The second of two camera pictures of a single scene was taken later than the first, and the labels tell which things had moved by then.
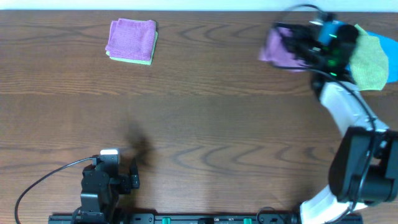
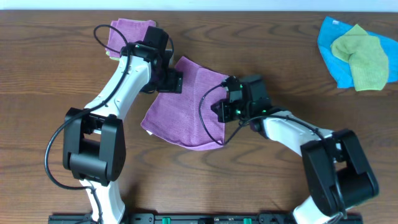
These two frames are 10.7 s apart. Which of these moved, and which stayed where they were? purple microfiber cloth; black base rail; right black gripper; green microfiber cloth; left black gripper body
Moved: purple microfiber cloth; right black gripper; left black gripper body
Stayed: green microfiber cloth; black base rail
